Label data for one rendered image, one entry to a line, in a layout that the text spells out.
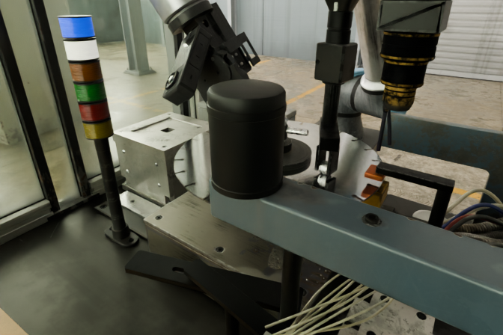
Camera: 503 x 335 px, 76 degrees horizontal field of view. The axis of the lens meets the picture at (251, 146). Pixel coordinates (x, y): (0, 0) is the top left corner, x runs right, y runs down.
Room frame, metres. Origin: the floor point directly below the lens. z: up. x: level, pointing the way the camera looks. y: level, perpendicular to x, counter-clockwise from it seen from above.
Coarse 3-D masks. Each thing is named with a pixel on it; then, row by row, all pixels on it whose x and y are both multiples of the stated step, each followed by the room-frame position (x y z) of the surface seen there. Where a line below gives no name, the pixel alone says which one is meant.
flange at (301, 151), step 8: (288, 144) 0.46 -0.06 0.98; (296, 144) 0.49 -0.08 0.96; (304, 144) 0.49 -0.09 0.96; (288, 152) 0.46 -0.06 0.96; (296, 152) 0.46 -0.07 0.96; (304, 152) 0.46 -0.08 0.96; (288, 160) 0.43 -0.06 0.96; (296, 160) 0.43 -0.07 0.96; (304, 160) 0.43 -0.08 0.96; (288, 168) 0.42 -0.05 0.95; (296, 168) 0.42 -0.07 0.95
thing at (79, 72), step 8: (72, 64) 0.49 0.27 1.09; (80, 64) 0.49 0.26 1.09; (88, 64) 0.49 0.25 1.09; (96, 64) 0.50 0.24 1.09; (72, 72) 0.49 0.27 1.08; (80, 72) 0.49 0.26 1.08; (88, 72) 0.49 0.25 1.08; (96, 72) 0.50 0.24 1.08; (80, 80) 0.49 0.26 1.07; (88, 80) 0.49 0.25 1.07; (96, 80) 0.50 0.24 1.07
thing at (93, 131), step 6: (102, 120) 0.50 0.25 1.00; (108, 120) 0.50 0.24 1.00; (84, 126) 0.49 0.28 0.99; (90, 126) 0.49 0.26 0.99; (96, 126) 0.49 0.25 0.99; (102, 126) 0.49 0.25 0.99; (108, 126) 0.50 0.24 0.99; (90, 132) 0.49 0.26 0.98; (96, 132) 0.49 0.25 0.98; (102, 132) 0.49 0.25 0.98; (108, 132) 0.50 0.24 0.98; (90, 138) 0.49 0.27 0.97; (96, 138) 0.49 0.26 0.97; (102, 138) 0.49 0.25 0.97
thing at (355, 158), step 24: (288, 120) 0.63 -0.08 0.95; (192, 144) 0.51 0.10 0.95; (312, 144) 0.51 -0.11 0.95; (360, 144) 0.51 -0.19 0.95; (192, 168) 0.42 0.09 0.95; (312, 168) 0.42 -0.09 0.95; (360, 168) 0.42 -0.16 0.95; (192, 192) 0.36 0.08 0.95; (336, 192) 0.36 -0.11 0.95; (360, 192) 0.36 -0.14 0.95
